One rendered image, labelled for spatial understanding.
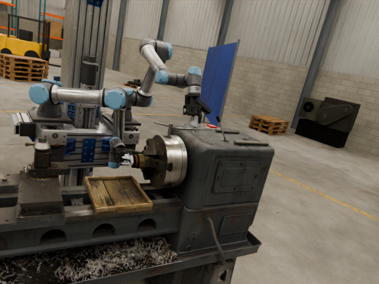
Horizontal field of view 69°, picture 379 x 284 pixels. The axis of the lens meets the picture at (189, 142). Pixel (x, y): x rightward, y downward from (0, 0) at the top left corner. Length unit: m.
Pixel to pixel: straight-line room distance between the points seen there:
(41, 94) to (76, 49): 0.49
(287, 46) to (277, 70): 0.99
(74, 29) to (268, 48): 11.34
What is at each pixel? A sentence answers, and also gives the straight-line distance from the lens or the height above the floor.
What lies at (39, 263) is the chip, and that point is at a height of 0.57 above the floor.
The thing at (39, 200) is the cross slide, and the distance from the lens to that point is 1.39.
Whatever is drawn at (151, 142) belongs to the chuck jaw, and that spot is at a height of 1.18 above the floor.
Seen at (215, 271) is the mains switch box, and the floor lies 0.41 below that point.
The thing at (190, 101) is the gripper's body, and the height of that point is 1.47.
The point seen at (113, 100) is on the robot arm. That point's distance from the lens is 1.68.
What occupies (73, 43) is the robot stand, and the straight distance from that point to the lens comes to 2.11.
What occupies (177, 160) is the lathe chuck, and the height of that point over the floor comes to 1.15.
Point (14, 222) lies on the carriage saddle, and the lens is 1.39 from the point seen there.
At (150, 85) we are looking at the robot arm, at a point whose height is 1.45.
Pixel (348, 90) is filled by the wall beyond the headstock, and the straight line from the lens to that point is 11.38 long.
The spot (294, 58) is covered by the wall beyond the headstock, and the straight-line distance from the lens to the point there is 12.31.
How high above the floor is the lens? 1.67
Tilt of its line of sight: 16 degrees down
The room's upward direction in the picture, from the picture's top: 12 degrees clockwise
